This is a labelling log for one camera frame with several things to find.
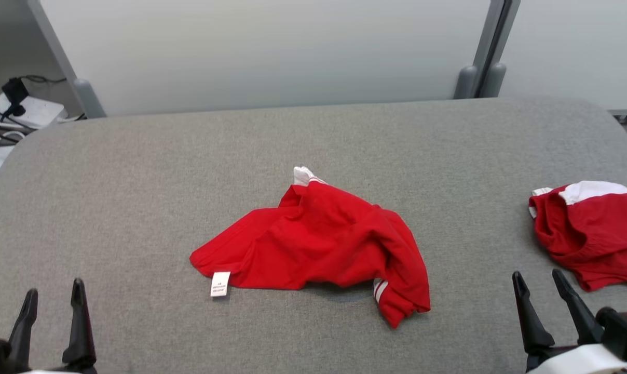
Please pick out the red shorts with white stripes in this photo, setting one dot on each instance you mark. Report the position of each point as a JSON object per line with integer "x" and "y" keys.
{"x": 594, "y": 234}

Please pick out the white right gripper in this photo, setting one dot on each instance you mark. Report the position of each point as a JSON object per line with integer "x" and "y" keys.
{"x": 578, "y": 363}

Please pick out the red shirt with white sleeves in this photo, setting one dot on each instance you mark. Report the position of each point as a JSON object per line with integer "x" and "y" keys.
{"x": 318, "y": 244}

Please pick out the white power strip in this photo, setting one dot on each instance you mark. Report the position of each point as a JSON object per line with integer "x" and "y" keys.
{"x": 38, "y": 111}

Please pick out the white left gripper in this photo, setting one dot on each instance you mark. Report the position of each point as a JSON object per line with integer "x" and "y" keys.
{"x": 43, "y": 372}

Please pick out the black plug adapter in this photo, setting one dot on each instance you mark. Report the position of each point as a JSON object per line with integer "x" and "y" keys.
{"x": 15, "y": 93}

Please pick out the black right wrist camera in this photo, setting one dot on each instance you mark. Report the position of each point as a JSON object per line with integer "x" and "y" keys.
{"x": 622, "y": 332}

